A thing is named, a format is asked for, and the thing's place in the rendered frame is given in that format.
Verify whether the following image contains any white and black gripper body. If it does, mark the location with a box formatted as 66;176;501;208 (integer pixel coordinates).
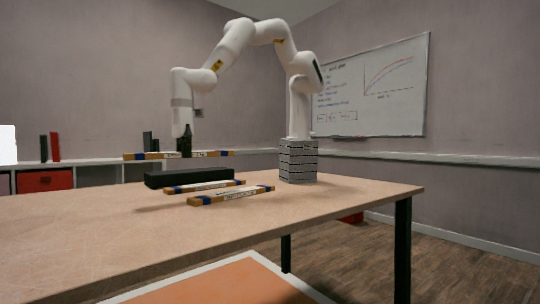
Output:
171;107;194;138

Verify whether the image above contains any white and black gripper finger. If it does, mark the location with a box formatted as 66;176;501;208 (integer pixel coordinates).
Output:
181;124;192;158
176;137;183;152

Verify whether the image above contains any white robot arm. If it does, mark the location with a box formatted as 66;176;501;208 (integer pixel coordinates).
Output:
170;18;325;140

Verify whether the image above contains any black rectangular slab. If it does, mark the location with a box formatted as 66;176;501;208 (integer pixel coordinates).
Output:
144;167;235;190

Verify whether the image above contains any tan flat pack with white label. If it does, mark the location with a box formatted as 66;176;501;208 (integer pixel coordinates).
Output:
123;150;234;161

